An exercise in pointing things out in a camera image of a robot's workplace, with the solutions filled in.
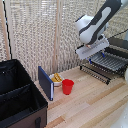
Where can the beige woven blind backdrop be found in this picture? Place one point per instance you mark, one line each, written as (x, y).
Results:
(30, 33)

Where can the blue yellow box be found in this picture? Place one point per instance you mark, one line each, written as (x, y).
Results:
(46, 83)

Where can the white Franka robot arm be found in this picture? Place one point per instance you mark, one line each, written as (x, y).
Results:
(96, 23)

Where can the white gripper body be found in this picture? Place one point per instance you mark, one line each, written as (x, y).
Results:
(93, 49)

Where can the red plastic cup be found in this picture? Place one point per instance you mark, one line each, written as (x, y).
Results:
(68, 86)

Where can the black fabric storage box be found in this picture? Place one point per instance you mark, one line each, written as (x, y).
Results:
(16, 96)

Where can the yellow banana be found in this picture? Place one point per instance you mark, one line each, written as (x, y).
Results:
(57, 78)

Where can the white bowl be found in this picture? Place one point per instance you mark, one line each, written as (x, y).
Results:
(56, 83)

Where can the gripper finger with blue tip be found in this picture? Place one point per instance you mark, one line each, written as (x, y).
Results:
(90, 61)
(103, 53)

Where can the black toaster oven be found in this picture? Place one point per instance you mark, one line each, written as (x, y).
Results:
(120, 45)

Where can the black vertical frame bar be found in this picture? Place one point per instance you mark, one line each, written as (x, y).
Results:
(7, 30)

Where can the wooden post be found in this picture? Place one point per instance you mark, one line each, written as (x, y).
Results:
(56, 33)

